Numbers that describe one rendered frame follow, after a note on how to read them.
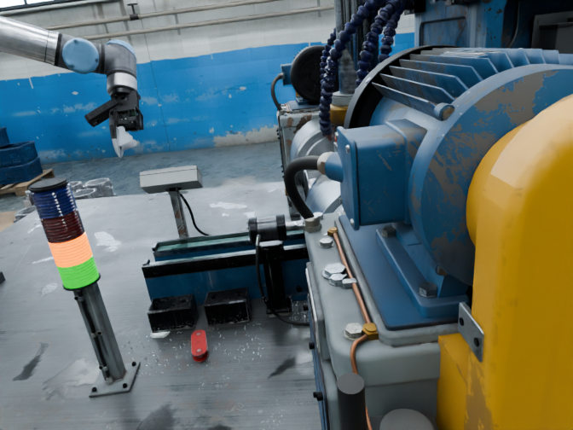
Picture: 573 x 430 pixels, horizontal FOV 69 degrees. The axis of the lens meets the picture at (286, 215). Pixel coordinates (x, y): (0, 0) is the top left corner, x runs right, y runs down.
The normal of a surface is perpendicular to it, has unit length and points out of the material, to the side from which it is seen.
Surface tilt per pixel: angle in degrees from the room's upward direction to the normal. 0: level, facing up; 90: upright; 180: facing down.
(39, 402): 0
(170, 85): 90
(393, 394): 89
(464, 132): 77
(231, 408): 0
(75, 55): 94
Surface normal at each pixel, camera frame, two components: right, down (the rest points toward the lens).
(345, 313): -0.11, -0.92
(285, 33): -0.06, 0.38
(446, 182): -0.29, 0.30
